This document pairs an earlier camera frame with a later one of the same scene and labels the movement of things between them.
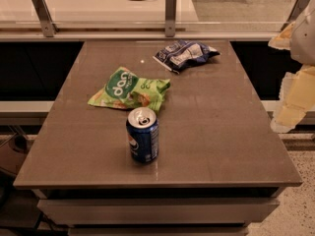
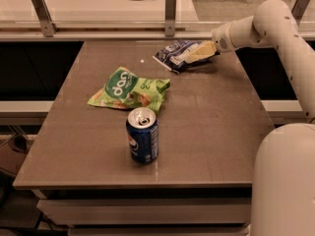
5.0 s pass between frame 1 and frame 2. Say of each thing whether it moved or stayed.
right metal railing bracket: stayed
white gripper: moved
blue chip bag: stayed
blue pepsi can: stayed
